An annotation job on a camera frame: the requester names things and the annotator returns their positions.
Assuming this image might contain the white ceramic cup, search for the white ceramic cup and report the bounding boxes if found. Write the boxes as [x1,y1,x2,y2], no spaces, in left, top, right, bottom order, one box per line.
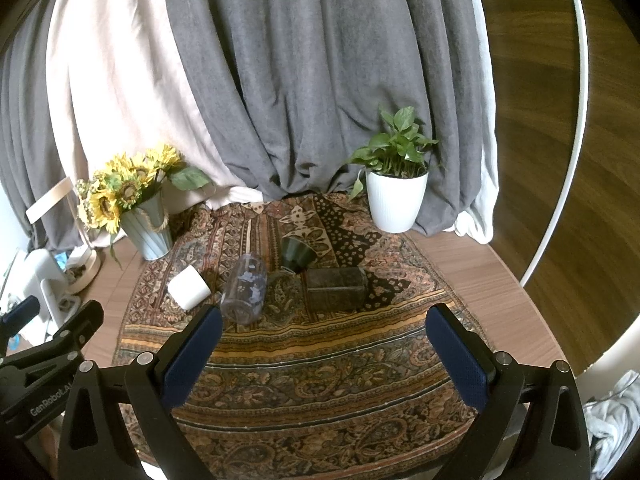
[167,266,212,312]

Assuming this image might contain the dark green cup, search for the dark green cup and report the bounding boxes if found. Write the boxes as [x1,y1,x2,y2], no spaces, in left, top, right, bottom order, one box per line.
[280,236,318,274]

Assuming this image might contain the white plastic appliance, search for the white plastic appliance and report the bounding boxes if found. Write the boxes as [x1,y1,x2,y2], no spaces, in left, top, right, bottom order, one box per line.
[1,249,79,346]

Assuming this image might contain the crumpled grey cloth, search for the crumpled grey cloth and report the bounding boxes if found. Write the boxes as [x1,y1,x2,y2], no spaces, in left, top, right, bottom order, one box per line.
[584,370,639,479]

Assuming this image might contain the white desk lamp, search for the white desk lamp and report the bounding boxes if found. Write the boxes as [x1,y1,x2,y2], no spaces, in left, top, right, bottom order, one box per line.
[24,176,102,295]

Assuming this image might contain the sunflower bouquet in grey vase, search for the sunflower bouquet in grey vase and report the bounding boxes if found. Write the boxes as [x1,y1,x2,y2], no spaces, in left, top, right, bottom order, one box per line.
[75,144,212,261]

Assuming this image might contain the patterned paisley cloth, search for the patterned paisley cloth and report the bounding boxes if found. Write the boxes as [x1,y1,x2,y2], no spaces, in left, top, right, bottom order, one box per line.
[113,194,478,479]

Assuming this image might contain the dark glass jar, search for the dark glass jar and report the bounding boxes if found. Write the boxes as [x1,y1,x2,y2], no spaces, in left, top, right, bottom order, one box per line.
[303,268,368,312]

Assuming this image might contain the beige sheer curtain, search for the beige sheer curtain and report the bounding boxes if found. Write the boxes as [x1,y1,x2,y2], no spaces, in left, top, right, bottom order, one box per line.
[46,0,262,212]

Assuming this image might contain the white pot green plant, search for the white pot green plant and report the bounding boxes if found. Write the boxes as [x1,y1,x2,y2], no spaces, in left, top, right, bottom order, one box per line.
[347,106,438,234]

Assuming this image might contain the grey curtain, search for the grey curtain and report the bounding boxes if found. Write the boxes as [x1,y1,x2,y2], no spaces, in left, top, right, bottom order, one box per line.
[1,0,498,249]

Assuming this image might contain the white curved hoop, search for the white curved hoop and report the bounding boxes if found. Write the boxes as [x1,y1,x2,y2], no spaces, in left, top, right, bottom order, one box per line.
[517,0,590,288]

